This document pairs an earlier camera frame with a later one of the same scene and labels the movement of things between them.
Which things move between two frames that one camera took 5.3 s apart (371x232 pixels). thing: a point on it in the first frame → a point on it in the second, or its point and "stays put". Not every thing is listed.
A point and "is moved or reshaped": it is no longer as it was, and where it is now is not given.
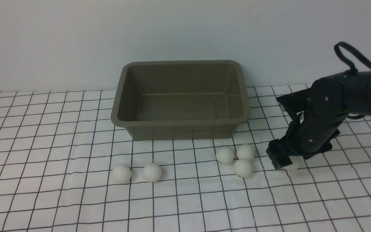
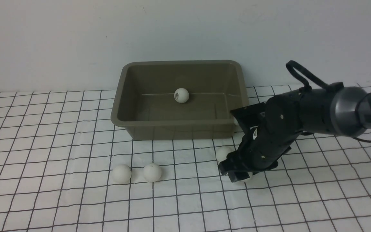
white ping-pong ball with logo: (296, 163) → (181, 95)
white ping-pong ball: (242, 168) is moved or reshaped
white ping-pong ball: (122, 173) stays put
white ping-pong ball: (225, 155) stays put
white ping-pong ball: (152, 172) stays put
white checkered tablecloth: (60, 161) stays put
